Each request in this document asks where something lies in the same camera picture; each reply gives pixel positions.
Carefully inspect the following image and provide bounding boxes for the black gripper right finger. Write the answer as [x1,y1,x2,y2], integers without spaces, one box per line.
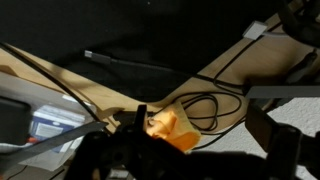
[244,103,303,180]

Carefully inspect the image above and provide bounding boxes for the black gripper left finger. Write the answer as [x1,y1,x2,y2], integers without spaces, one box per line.
[65,104,188,180]

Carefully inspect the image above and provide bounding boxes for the orange cloth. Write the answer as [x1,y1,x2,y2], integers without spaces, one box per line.
[144,101,202,153]

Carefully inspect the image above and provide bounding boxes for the wooden desk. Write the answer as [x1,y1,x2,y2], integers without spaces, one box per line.
[0,0,320,152]

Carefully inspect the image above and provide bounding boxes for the white power adapter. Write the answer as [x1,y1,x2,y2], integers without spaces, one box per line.
[242,20,270,41]

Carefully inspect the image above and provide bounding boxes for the black device on papers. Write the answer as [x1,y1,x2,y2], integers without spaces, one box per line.
[0,96,33,146]

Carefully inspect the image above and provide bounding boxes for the black desk mat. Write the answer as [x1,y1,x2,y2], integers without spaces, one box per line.
[0,0,292,103]

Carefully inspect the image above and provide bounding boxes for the tangled black desk cables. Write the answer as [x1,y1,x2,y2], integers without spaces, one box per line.
[156,39,320,151]

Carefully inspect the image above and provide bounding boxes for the black cable with usb plug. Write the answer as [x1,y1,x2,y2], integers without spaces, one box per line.
[83,49,254,92]

